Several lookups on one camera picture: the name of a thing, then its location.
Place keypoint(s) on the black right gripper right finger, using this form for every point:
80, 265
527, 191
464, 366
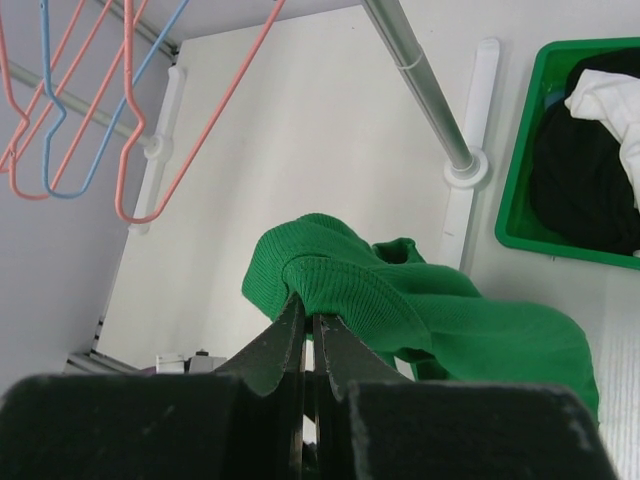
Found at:
362, 408

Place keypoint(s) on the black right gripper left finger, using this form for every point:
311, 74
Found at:
263, 436

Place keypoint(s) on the green tank top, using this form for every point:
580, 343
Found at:
402, 307

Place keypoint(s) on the pink hanger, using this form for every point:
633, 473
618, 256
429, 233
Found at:
43, 109
11, 70
161, 147

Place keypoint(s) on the pink hanger rightmost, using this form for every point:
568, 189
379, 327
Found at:
161, 147

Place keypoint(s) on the green plastic bin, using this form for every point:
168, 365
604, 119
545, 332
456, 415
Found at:
517, 226

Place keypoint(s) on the white clothes rack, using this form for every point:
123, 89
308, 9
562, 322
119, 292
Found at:
465, 170

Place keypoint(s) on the black garment in bin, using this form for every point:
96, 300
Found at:
578, 188

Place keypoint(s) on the white printed shirt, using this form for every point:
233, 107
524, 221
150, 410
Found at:
613, 100

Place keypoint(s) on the aluminium rail at table front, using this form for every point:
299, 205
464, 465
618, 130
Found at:
93, 362

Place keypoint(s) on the blue wire hanger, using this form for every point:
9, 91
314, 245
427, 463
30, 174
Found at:
130, 82

